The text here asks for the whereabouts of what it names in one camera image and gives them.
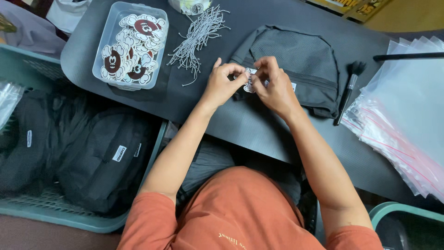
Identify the clear plastic container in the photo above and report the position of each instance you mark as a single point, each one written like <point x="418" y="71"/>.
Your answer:
<point x="130" y="45"/>

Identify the black mesh bag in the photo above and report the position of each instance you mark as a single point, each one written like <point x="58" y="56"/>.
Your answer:
<point x="295" y="66"/>

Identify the person's right hand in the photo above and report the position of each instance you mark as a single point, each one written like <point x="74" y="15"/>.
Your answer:
<point x="274" y="90"/>

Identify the white plastic bag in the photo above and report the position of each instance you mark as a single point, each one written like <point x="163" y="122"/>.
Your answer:
<point x="66" y="12"/>

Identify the yellow printed box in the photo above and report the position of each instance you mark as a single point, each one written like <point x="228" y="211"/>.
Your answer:
<point x="350" y="8"/>

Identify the person's right fingers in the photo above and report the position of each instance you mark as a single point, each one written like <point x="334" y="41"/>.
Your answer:
<point x="263" y="71"/>

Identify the white tape roll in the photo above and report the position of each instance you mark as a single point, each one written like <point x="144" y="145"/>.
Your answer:
<point x="190" y="5"/>

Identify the green basket of black bags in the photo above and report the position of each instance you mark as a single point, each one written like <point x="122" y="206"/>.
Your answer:
<point x="66" y="149"/>

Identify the stack of clear zip bags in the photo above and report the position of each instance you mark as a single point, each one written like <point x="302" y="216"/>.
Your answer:
<point x="402" y="114"/>

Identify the person's orange shirt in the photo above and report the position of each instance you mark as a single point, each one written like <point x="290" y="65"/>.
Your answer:
<point x="242" y="215"/>

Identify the black rod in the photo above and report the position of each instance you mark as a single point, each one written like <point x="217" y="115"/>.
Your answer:
<point x="407" y="56"/>

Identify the pile of flower-shaped tags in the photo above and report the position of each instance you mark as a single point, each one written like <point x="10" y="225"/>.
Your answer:
<point x="133" y="48"/>

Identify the green plastic basket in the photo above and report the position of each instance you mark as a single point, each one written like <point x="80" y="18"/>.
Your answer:
<point x="406" y="225"/>

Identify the grey cloth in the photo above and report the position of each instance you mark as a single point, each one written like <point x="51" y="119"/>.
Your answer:
<point x="27" y="31"/>

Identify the flower-shaped hang tag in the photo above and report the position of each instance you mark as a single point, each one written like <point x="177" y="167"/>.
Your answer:
<point x="249" y="81"/>

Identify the black brush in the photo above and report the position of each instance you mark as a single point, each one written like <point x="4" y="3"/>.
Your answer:
<point x="348" y="92"/>

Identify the person's left hand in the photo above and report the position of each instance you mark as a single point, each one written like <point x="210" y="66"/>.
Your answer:
<point x="220" y="86"/>

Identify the black mat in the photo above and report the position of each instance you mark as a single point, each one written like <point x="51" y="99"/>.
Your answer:
<point x="222" y="104"/>

